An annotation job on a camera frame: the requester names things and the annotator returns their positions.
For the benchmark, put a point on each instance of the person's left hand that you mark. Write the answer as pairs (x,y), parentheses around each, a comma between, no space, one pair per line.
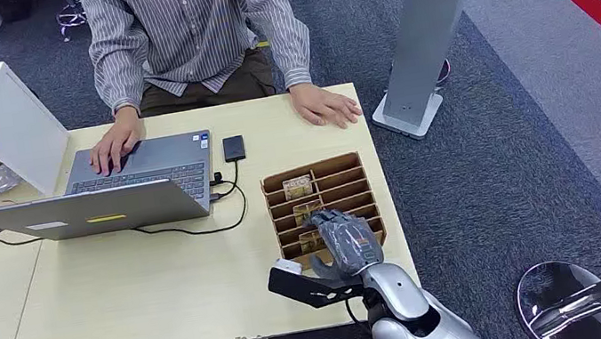
(324,106)

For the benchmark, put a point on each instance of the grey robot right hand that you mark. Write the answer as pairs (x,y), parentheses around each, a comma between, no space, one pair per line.
(350,244)

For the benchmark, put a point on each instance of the person's right hand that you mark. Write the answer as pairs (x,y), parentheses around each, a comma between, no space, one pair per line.
(115,145)

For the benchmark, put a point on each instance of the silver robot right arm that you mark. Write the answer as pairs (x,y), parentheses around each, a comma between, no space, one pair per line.
(404,307)

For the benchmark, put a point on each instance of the person's left forearm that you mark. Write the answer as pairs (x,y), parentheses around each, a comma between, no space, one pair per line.
(288,45)

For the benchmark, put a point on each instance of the person's right forearm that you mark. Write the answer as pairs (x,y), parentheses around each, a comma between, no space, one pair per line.
(120,76)

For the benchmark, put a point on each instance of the patterned card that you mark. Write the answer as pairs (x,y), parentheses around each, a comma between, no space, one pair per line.
(305,210)
(298,187)
(310,242)

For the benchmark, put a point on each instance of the brown wooden card holder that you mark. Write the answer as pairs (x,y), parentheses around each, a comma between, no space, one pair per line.
(347,182)

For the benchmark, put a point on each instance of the person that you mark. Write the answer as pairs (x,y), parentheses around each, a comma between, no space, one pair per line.
(189,24)

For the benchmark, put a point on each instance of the grey laptop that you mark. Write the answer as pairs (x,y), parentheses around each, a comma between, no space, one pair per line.
(121,204)

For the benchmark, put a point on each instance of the black external drive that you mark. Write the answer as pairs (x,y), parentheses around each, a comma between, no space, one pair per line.
(233,148)

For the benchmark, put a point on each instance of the red rimmed round base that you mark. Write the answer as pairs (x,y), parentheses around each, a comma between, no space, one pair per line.
(444,72)

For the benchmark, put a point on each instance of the grey standing pillar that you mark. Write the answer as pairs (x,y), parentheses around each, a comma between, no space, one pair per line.
(428,24)

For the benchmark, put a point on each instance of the chrome chair base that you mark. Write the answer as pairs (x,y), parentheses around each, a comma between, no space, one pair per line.
(70,13)

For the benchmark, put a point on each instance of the chrome stanchion base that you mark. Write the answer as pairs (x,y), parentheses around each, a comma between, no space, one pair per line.
(539,293)

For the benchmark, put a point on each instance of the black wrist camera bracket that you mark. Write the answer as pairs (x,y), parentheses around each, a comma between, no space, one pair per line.
(307,291)

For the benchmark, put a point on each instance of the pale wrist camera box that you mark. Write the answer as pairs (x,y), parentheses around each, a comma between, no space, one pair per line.
(287,266)

